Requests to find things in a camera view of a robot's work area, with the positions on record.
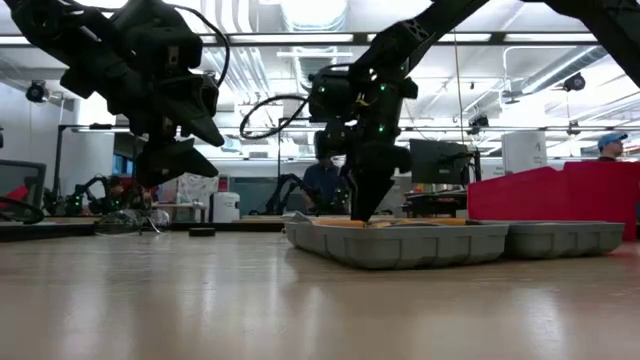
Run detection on white patterned board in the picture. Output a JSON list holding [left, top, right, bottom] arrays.
[[177, 173, 221, 206]]

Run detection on blue-grey plastic tool case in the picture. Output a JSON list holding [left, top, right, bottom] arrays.
[[282, 212, 626, 272]]

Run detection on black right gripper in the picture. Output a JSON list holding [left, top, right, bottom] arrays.
[[307, 66, 415, 223]]

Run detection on black computer monitor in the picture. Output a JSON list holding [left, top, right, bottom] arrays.
[[408, 138, 477, 186]]

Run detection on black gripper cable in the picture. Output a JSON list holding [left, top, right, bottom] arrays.
[[168, 3, 233, 90], [239, 93, 312, 141]]

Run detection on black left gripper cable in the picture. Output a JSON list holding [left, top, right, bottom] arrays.
[[168, 3, 233, 90]]

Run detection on white box with black front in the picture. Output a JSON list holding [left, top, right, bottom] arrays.
[[209, 192, 242, 224]]

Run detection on white pillar box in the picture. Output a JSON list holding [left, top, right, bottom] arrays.
[[501, 130, 549, 175]]

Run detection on person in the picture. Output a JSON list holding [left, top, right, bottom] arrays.
[[596, 131, 630, 163], [301, 156, 352, 212]]

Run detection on dark equipment desk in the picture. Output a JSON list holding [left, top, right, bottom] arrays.
[[402, 189, 469, 219]]

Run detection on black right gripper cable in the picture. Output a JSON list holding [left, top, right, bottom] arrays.
[[239, 93, 312, 141]]

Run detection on black background robot arms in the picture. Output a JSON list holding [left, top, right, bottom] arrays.
[[263, 172, 351, 217]]

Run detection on grey office chair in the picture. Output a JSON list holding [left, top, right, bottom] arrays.
[[0, 159, 48, 217]]

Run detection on black ceiling camera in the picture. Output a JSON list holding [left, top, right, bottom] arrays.
[[563, 72, 586, 93], [25, 79, 50, 104]]

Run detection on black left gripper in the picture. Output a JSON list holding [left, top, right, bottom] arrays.
[[60, 0, 227, 189]]

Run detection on red plastic bin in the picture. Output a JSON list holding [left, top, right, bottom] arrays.
[[467, 160, 640, 243]]

